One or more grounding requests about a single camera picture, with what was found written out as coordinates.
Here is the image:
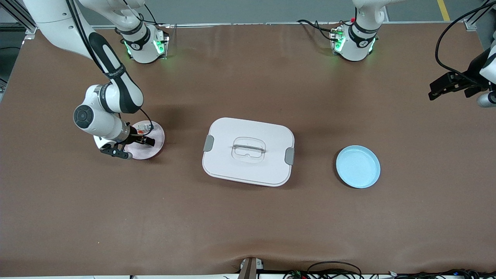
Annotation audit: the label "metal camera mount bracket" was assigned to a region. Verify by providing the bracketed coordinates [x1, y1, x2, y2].
[237, 257, 265, 279]

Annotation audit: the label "white lidded box grey latches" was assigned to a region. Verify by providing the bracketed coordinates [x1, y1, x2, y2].
[202, 117, 295, 187]

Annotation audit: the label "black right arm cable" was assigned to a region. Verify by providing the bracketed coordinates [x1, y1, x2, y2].
[66, 0, 155, 136]

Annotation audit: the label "black cable bundle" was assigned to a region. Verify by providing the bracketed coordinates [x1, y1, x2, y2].
[283, 262, 496, 279]

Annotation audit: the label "pink round plate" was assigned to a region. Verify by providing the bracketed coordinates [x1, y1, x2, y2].
[123, 121, 165, 160]

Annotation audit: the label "light blue round plate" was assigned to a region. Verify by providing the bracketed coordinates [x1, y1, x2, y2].
[336, 145, 381, 189]

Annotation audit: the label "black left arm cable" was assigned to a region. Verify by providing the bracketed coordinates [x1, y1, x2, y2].
[435, 0, 496, 84]

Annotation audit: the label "aluminium frame profile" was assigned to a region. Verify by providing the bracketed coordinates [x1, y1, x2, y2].
[0, 0, 39, 35]

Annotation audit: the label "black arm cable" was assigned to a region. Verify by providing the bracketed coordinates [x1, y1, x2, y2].
[66, 0, 155, 136]
[435, 0, 496, 84]

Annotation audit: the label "brown table cover mat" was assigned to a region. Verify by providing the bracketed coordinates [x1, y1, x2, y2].
[0, 22, 496, 277]

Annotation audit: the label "black left base cable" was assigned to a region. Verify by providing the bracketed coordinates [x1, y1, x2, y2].
[298, 19, 342, 41]

